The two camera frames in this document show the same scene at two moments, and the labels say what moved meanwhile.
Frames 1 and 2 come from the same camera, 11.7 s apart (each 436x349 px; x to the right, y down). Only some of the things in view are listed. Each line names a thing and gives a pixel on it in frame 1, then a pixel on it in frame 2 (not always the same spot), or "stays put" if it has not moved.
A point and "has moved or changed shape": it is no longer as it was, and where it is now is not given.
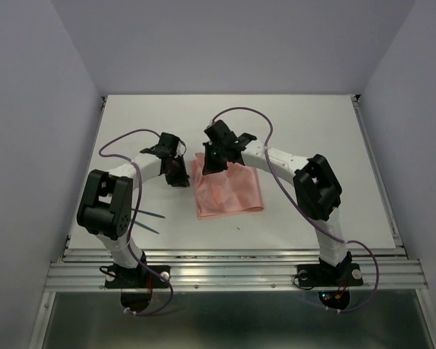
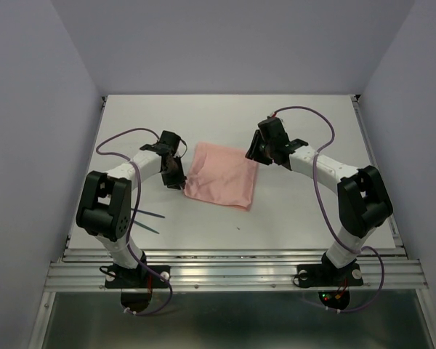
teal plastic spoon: x=146 y=227 stays put
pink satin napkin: x=235 y=190 has moved or changed shape
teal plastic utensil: x=142 y=212 stays put
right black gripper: x=208 y=167 → x=253 y=152
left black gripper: x=182 y=179 stays put
